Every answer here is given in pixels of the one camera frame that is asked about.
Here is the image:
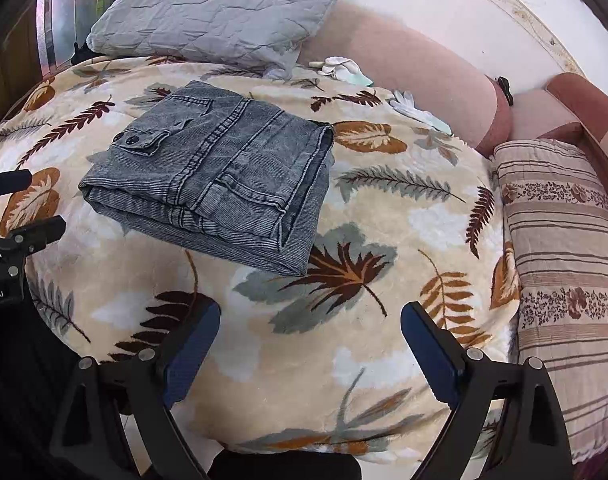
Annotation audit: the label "pink and brown sofa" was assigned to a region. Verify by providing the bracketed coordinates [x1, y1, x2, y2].
[508, 72, 608, 223]

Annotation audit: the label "grey quilted pillow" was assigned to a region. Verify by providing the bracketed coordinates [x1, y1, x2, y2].
[86, 0, 363, 81]

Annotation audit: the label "striped floral pillow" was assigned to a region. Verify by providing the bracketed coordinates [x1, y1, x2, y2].
[490, 138, 608, 467]

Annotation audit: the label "patterned glass door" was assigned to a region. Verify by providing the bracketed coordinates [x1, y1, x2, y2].
[33, 0, 135, 72]

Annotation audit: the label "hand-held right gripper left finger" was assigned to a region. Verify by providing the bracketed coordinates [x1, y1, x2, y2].
[48, 301, 223, 480]

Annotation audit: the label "black hair clip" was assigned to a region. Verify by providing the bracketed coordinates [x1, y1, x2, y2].
[496, 76, 515, 107]

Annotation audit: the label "leaf print fleece blanket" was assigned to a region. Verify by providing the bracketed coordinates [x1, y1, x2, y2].
[0, 54, 523, 462]

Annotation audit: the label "grey-blue denim pants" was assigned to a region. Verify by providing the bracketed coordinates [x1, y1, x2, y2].
[78, 80, 337, 277]

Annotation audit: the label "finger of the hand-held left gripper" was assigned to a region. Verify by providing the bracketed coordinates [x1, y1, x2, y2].
[0, 216, 68, 267]
[0, 168, 34, 197]

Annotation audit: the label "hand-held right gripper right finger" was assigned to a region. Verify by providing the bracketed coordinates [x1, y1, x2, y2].
[400, 301, 575, 480]

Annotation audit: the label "pink bolster cushion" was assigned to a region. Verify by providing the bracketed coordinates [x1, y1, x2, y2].
[298, 0, 513, 162]

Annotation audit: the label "white glove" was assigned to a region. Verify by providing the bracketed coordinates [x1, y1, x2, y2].
[308, 55, 375, 87]
[388, 89, 455, 137]

